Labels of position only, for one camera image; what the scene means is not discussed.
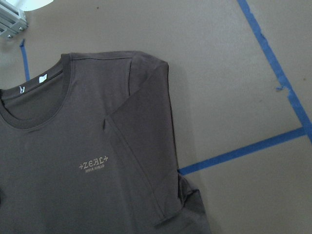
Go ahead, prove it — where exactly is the aluminium frame post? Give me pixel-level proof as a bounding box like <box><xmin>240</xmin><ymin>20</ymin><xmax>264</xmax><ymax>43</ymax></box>
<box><xmin>0</xmin><ymin>0</ymin><xmax>28</xmax><ymax>39</ymax></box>

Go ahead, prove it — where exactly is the dark brown t-shirt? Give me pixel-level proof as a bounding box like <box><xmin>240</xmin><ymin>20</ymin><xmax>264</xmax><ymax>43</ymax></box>
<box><xmin>0</xmin><ymin>51</ymin><xmax>210</xmax><ymax>234</ymax></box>

